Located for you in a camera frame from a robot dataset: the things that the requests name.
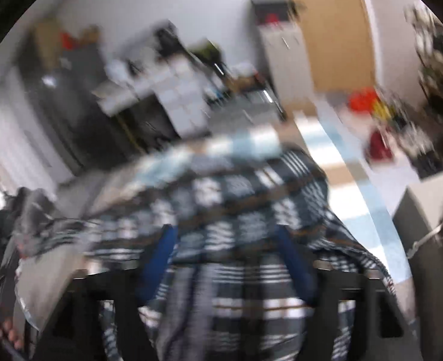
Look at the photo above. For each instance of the grey upholstered chair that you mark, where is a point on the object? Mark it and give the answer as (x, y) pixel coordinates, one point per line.
(424, 210)

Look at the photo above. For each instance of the red packet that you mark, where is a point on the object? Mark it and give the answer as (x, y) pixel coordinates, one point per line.
(66, 41)

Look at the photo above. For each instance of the person's left hand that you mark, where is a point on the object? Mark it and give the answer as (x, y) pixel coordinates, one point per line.
(9, 334)

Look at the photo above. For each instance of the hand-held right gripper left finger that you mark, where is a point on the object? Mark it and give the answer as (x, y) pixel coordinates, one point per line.
(155, 267)

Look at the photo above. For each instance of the checkered bed blanket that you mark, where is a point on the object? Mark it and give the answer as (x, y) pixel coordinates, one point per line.
(356, 203)

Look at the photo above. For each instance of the tall white cabinet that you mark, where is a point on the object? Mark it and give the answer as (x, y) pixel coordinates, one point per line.
(281, 60)

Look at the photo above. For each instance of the plaid fleece jacket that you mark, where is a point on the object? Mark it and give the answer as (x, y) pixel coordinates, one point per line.
(236, 195)

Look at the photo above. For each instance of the white window curtain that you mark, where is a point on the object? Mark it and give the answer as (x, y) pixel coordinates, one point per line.
(11, 146)

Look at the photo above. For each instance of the grey cloth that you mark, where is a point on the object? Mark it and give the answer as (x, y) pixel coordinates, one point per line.
(29, 210)

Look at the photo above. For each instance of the wooden door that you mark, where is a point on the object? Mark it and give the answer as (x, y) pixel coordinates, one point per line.
(334, 26)

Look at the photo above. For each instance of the orange red toy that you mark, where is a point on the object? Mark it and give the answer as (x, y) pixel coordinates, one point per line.
(362, 99)

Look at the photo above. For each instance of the large cardboard box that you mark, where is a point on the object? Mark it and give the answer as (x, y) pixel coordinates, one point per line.
(48, 43)

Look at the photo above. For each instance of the cluttered storage rack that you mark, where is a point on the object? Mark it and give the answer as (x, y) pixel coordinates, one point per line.
(435, 56)

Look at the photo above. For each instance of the white drawer unit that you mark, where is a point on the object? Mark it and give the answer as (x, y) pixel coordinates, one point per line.
(180, 94)

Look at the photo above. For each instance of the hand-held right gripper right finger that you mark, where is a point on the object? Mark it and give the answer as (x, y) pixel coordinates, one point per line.
(300, 267)

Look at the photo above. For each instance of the dark glossy cabinet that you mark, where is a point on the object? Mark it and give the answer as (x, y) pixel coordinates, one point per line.
(74, 112)

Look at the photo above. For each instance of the red bag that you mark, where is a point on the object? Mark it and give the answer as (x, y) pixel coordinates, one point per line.
(378, 144)

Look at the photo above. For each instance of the small cardboard box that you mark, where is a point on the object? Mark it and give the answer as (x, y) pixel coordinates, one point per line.
(89, 37)

